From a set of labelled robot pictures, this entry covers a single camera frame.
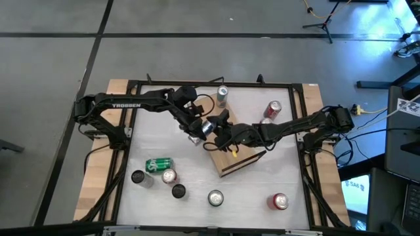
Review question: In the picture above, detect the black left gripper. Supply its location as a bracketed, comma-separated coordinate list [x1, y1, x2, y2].
[177, 103, 208, 142]

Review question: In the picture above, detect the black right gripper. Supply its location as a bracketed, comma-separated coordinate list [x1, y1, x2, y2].
[207, 109, 264, 153]

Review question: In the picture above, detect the blue silver Red Bull can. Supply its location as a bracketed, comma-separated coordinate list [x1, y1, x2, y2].
[216, 85, 230, 109]
[188, 119, 217, 146]

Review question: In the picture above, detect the green Sprite can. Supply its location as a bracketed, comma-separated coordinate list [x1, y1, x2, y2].
[207, 189, 225, 208]
[144, 157, 174, 174]

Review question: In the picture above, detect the red Star Wars cola can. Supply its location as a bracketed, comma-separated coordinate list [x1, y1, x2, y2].
[161, 167, 180, 185]

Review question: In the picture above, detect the grey aluminium bar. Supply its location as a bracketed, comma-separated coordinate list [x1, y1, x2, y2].
[103, 225, 324, 236]

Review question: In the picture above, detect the black tripod stand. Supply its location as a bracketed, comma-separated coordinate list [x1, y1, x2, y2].
[301, 0, 352, 44]

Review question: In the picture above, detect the black stand foot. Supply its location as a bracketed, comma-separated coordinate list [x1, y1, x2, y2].
[356, 64, 420, 90]

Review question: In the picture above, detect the dark grey cabinet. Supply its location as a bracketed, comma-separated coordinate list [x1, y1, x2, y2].
[383, 85, 420, 184]

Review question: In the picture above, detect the grey furniture foot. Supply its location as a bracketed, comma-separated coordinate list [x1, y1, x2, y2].
[0, 139, 26, 153]

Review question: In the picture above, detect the white printed sticker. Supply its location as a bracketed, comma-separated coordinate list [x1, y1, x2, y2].
[396, 97, 420, 118]

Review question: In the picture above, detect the black white sneaker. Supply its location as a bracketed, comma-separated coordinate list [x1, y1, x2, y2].
[395, 41, 420, 59]

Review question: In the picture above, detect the black keyboard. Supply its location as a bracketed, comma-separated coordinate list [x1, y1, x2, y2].
[402, 183, 420, 235]

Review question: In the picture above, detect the black metal table frame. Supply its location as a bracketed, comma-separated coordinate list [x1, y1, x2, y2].
[73, 73, 352, 236]

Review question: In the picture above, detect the yellow floor cable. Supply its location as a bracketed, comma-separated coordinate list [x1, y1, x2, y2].
[303, 0, 354, 20]

